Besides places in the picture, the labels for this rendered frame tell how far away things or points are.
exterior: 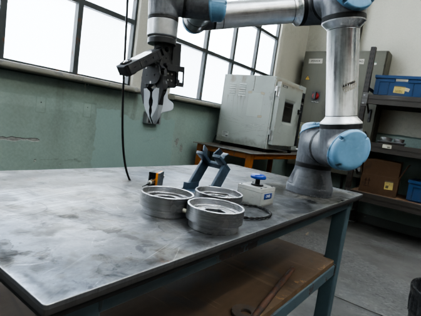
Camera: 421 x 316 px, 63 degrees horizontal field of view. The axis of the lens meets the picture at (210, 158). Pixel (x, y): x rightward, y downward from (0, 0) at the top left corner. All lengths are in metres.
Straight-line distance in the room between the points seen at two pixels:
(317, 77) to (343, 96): 3.69
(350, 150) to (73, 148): 1.81
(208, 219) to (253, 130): 2.47
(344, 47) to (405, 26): 3.83
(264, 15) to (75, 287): 0.89
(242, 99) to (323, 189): 2.07
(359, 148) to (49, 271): 0.82
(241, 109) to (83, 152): 1.42
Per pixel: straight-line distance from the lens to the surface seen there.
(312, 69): 4.74
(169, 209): 0.64
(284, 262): 1.25
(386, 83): 4.19
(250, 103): 3.06
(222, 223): 0.59
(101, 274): 0.43
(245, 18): 1.07
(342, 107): 1.01
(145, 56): 0.86
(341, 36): 1.03
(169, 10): 0.90
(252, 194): 0.85
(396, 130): 4.62
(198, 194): 0.72
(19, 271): 0.45
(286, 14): 1.12
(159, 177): 0.88
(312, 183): 1.12
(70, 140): 2.37
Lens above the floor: 0.99
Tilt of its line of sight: 6 degrees down
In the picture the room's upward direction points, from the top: 8 degrees clockwise
